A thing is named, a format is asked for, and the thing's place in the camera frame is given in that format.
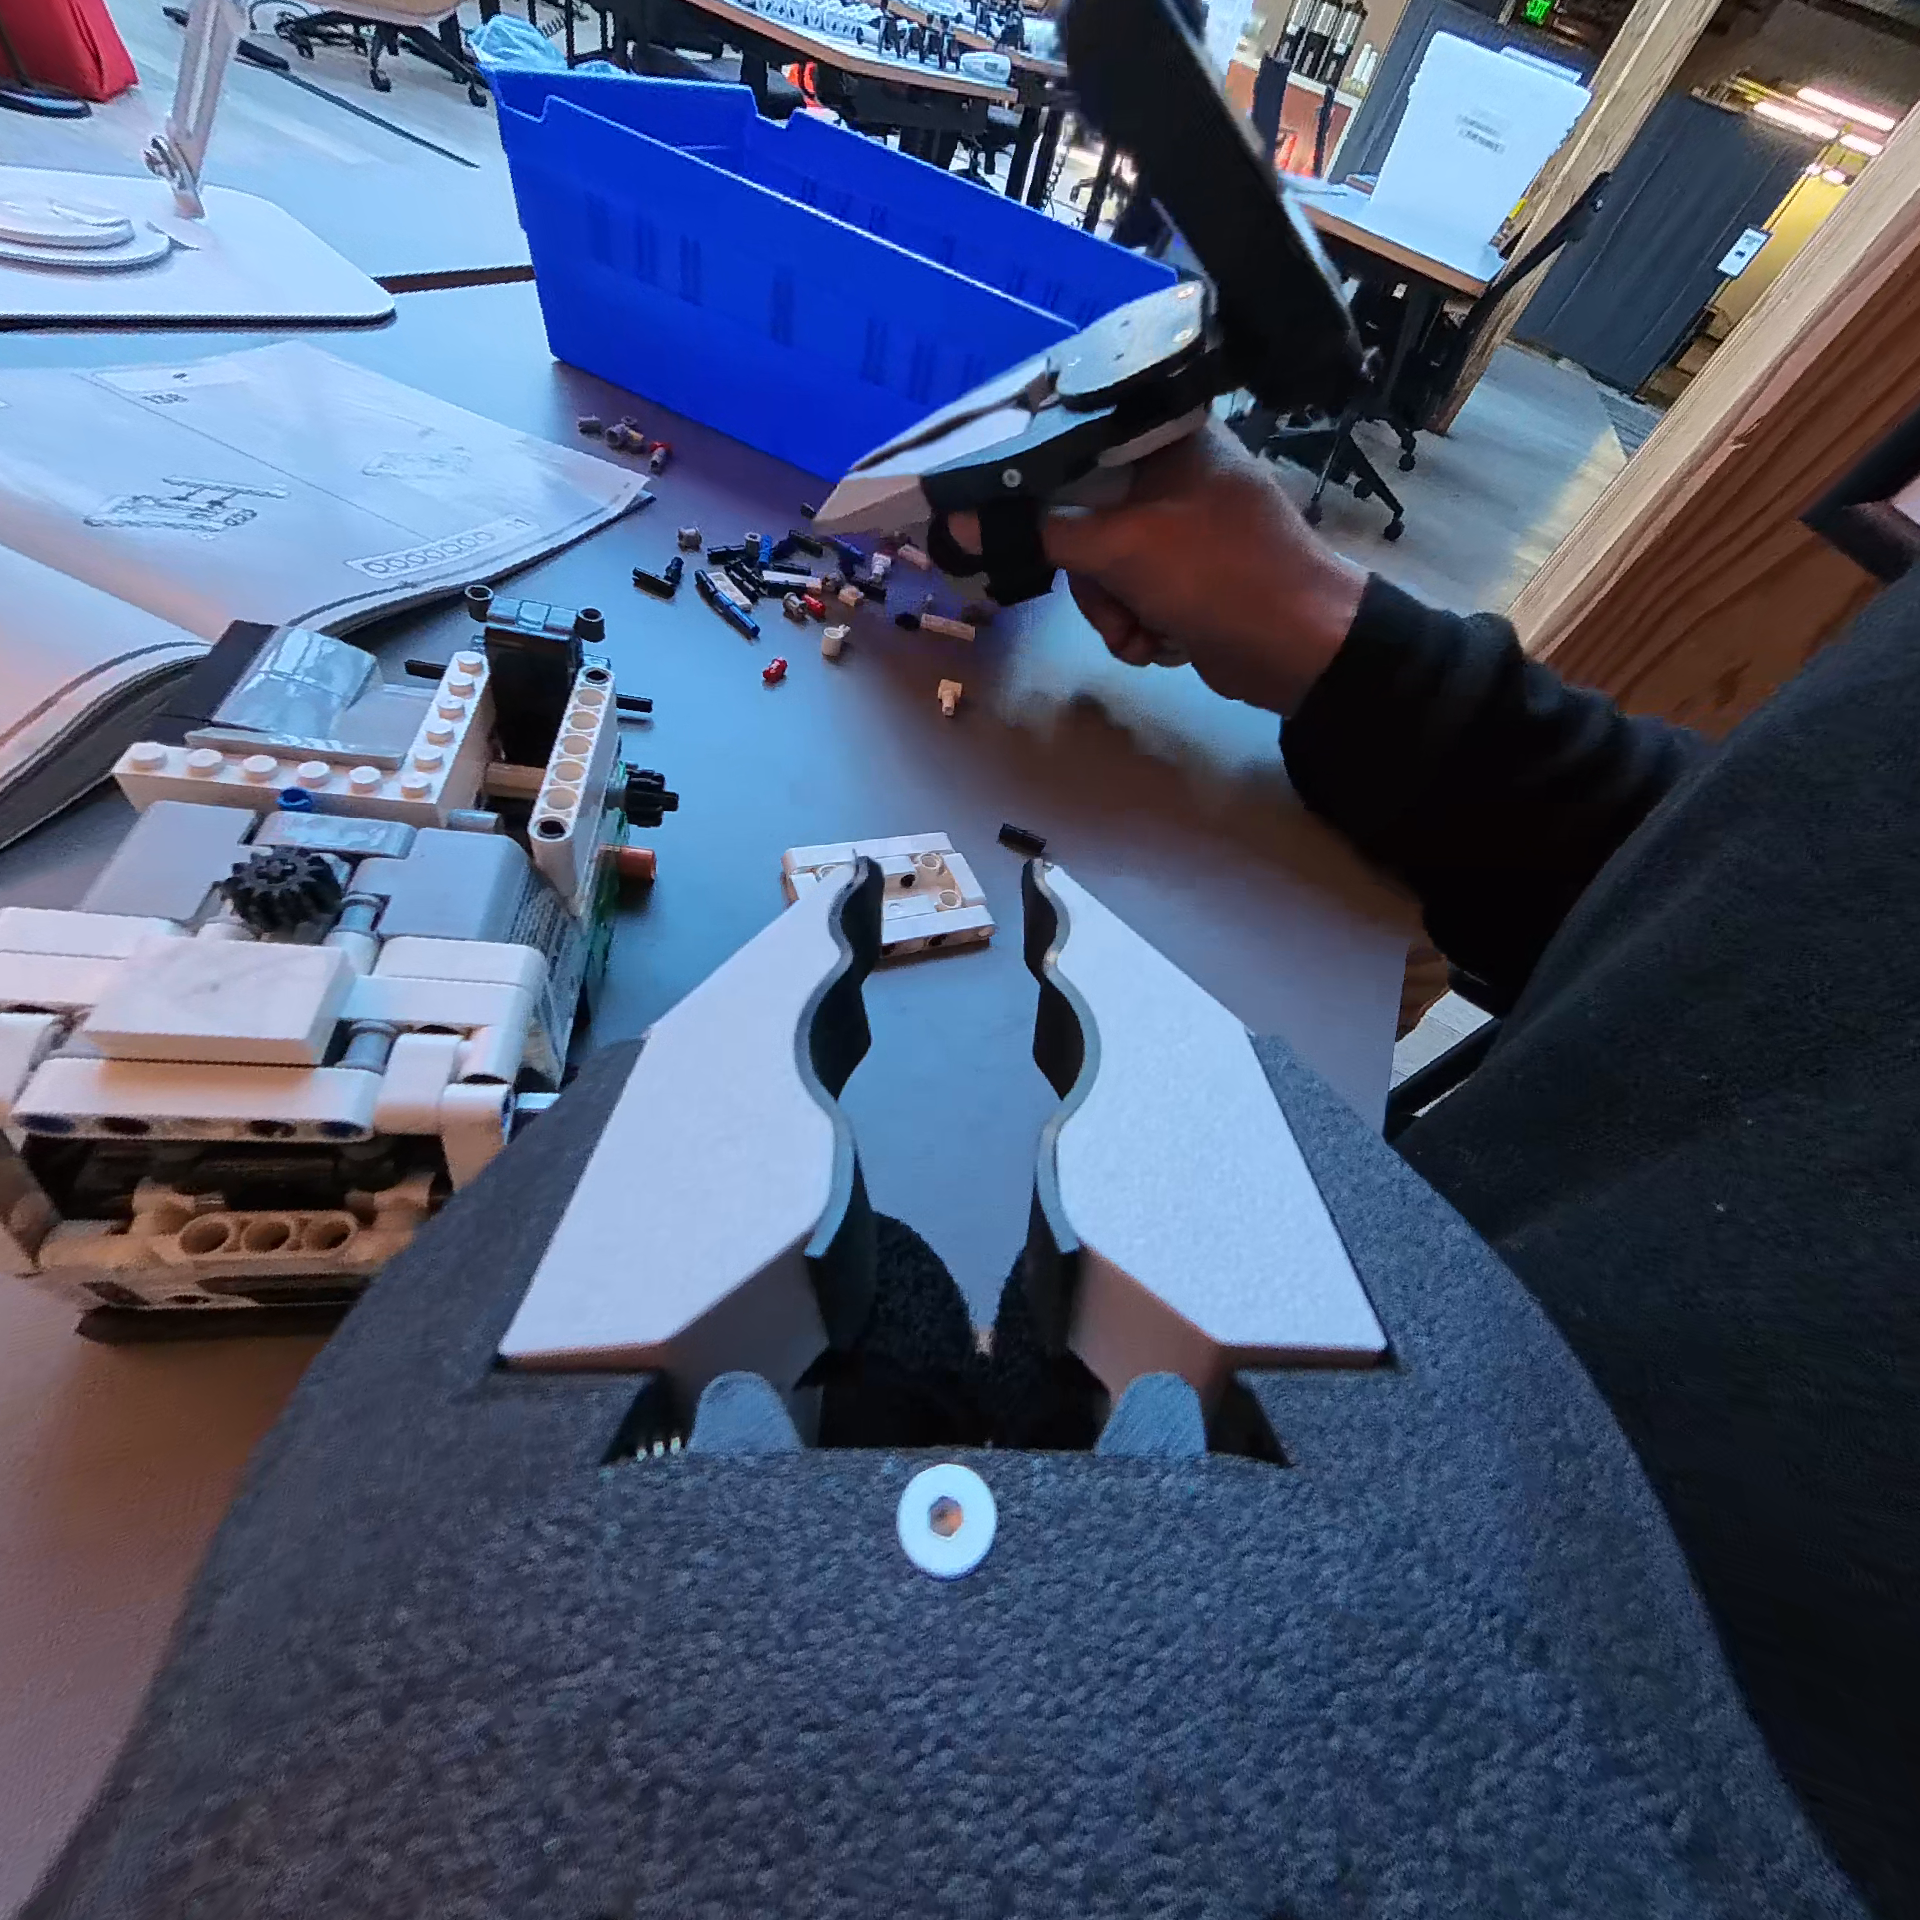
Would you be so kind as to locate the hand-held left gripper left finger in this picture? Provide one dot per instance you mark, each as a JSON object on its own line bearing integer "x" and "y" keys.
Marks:
{"x": 708, "y": 1142}

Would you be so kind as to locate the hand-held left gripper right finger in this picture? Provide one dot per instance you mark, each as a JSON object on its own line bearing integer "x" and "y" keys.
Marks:
{"x": 1200, "y": 1172}

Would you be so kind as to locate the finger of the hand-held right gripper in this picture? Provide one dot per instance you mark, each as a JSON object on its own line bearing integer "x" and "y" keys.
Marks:
{"x": 887, "y": 494}
{"x": 963, "y": 434}

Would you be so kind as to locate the pile of small lego pieces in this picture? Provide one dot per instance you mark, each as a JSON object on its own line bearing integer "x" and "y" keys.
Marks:
{"x": 766, "y": 581}

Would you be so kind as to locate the white lego frame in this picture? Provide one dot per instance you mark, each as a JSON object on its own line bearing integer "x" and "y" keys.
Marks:
{"x": 931, "y": 885}

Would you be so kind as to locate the person's right forearm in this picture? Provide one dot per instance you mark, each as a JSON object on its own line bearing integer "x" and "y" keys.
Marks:
{"x": 1443, "y": 748}

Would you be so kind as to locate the white lego vehicle model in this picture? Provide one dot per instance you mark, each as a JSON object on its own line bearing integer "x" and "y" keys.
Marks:
{"x": 269, "y": 975}

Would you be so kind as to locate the lego instruction booklet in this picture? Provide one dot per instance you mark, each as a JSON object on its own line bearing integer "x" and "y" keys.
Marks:
{"x": 227, "y": 494}

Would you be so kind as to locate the person's right hand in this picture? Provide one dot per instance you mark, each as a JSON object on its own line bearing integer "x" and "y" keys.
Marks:
{"x": 1200, "y": 570}

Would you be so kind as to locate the white-topped background table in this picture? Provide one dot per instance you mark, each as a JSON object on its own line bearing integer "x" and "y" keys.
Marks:
{"x": 1395, "y": 241}

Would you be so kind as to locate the black office chair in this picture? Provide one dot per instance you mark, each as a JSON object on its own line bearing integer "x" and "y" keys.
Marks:
{"x": 1337, "y": 452}

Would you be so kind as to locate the blue plastic bin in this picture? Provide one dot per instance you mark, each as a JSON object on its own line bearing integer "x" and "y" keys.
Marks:
{"x": 782, "y": 285}

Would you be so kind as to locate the white background board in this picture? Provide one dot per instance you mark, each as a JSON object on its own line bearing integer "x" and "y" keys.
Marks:
{"x": 1476, "y": 134}

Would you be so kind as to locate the long background work table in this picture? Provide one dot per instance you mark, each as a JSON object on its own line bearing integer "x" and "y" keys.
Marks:
{"x": 869, "y": 53}

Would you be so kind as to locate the instruction sheet stand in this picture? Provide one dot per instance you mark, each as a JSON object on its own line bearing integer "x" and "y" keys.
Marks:
{"x": 227, "y": 263}

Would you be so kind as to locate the red object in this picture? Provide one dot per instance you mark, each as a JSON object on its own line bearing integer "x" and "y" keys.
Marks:
{"x": 61, "y": 43}

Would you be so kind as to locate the wooden post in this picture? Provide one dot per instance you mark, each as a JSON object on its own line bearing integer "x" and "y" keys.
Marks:
{"x": 1726, "y": 452}

